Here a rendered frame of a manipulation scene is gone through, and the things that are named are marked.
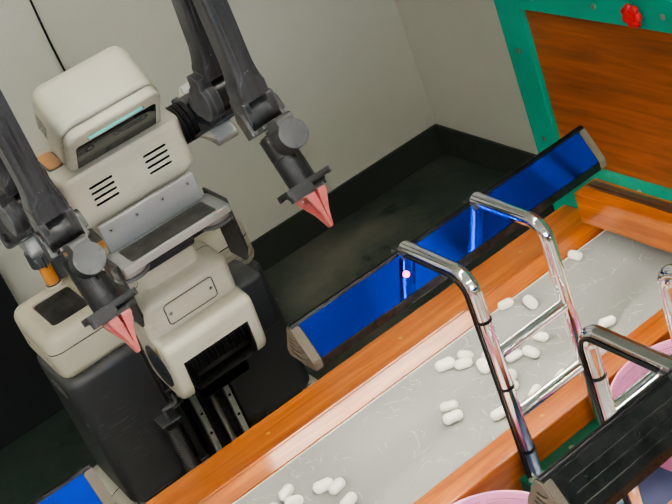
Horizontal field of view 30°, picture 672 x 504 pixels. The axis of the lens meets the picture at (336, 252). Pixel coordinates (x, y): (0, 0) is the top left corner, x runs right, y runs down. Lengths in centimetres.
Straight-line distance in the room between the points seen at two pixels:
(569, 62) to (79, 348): 124
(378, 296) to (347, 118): 253
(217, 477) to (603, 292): 78
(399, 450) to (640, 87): 76
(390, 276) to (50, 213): 62
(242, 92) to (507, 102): 200
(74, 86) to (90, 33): 154
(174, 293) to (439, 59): 203
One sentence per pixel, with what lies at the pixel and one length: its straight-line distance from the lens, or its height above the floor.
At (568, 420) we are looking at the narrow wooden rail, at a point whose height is 75.
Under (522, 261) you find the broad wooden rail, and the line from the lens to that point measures 248.
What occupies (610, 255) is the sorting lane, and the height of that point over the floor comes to 74.
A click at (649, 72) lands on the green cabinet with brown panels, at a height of 112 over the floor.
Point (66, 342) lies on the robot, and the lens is 283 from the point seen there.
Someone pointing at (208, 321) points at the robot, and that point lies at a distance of 262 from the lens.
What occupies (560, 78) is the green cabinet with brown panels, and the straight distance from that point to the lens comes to 243.
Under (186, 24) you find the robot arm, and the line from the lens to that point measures 236.
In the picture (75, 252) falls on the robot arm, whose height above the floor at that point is 121.
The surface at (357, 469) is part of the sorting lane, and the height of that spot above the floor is 74.
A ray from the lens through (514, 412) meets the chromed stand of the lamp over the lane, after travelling 197.
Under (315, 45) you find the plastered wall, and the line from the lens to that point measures 430.
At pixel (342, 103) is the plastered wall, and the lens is 439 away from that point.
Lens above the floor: 209
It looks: 29 degrees down
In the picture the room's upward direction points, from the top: 22 degrees counter-clockwise
